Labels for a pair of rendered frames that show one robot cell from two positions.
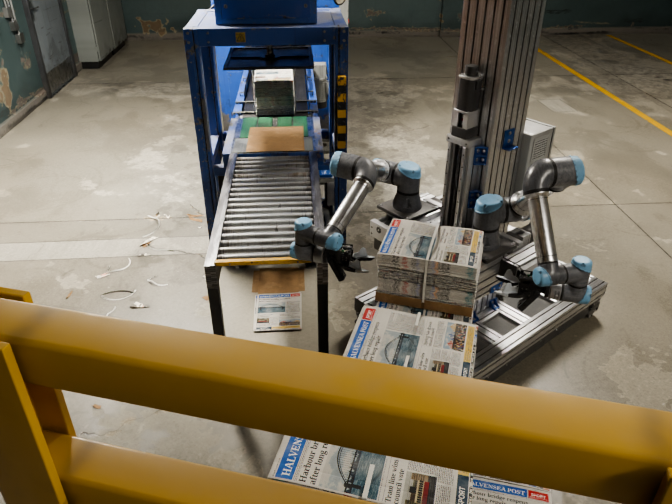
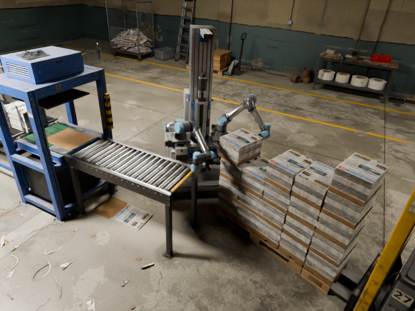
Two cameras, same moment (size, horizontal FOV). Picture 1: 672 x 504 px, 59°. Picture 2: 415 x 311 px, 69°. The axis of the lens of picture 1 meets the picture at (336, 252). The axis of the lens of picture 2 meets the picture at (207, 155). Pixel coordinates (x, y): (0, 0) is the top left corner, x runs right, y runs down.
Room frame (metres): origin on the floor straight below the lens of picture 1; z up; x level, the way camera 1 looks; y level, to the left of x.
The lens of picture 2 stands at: (0.89, 2.29, 2.52)
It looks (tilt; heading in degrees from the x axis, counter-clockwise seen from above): 31 degrees down; 299
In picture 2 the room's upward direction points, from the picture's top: 3 degrees clockwise
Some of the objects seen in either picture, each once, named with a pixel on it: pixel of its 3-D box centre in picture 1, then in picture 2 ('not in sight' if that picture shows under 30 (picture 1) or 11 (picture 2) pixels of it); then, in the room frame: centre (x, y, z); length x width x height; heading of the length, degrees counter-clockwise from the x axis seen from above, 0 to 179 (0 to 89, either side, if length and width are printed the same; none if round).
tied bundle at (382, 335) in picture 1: (410, 369); (289, 170); (1.39, -0.23, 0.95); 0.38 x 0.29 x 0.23; 74
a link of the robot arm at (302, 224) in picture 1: (306, 232); (198, 157); (2.20, 0.12, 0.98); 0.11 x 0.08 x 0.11; 58
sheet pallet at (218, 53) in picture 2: not in sight; (210, 60); (5.57, -5.86, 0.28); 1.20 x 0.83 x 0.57; 4
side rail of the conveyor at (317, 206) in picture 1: (317, 206); (145, 155); (2.91, 0.10, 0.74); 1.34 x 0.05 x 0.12; 4
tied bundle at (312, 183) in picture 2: not in sight; (317, 184); (1.10, -0.16, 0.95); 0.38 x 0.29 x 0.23; 76
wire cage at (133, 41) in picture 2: not in sight; (131, 29); (8.35, -5.45, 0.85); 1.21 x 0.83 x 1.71; 4
